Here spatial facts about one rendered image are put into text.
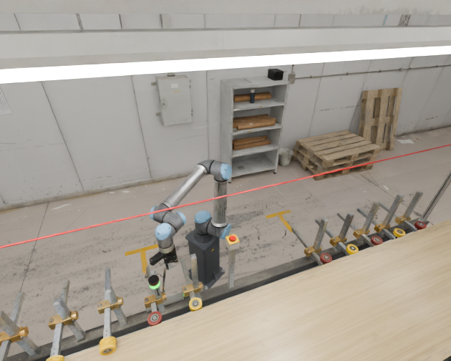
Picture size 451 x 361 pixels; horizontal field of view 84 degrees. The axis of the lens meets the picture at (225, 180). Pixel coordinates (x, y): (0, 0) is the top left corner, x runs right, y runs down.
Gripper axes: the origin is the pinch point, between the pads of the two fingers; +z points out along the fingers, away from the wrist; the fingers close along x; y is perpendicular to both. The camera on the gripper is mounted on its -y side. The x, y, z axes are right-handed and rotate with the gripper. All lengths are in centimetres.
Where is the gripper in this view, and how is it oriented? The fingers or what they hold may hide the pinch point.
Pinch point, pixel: (167, 268)
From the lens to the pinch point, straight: 177.0
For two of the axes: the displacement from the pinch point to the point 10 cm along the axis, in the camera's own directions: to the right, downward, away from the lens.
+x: -3.5, -5.4, 7.6
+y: 9.3, -2.0, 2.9
